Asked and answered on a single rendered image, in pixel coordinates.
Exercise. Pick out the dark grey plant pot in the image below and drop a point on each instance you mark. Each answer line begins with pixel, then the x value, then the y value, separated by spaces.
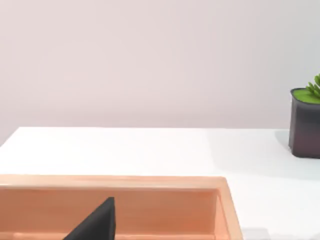
pixel 306 125

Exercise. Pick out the shallow salmon-coloured box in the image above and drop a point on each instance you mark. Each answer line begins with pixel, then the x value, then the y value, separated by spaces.
pixel 160 200

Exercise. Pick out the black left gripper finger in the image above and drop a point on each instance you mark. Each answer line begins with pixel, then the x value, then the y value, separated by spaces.
pixel 101 222

